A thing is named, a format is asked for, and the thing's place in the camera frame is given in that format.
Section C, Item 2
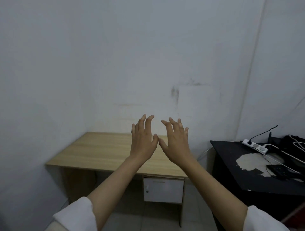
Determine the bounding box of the white left sleeve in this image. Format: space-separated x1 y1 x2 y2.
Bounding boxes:
45 197 98 231

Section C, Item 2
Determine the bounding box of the person's right forearm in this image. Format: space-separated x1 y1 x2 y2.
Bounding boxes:
179 158 249 231

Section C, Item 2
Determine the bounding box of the white power strip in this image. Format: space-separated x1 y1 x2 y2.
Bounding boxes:
242 139 269 155

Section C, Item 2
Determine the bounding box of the light wooden desk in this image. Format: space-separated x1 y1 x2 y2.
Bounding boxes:
45 132 189 228

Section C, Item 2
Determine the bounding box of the person's left hand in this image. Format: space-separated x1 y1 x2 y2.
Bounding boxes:
129 114 159 163

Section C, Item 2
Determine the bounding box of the black keypad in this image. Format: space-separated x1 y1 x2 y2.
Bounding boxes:
266 164 302 180

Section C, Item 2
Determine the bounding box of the white sleeve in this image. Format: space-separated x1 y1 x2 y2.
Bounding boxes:
45 197 98 231
243 205 290 231

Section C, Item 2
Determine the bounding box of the person's right hand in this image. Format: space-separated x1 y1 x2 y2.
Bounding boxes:
158 117 194 165

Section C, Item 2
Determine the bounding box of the white desk drawer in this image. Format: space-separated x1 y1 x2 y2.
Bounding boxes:
143 177 184 204

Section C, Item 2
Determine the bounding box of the white right sleeve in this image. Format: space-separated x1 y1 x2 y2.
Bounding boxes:
243 205 290 231

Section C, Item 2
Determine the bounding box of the white cable behind table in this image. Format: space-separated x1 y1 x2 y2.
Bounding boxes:
197 147 213 163

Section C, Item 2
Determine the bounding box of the looped white cable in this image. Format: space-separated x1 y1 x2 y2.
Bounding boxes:
289 135 305 153

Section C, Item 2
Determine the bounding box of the black plug with cable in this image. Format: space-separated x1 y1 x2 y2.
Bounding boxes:
247 124 279 145

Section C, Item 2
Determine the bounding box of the person's left forearm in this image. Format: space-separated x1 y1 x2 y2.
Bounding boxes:
87 156 141 231

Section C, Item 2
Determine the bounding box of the long white cable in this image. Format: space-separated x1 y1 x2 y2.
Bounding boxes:
264 143 301 175

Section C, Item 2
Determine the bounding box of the black table with worn patch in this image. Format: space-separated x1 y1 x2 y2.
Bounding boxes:
210 140 305 223

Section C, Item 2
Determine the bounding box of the thin black cable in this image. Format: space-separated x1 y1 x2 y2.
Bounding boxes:
264 154 273 177

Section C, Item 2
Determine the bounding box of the black bag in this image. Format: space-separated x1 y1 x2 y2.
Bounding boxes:
268 132 305 168

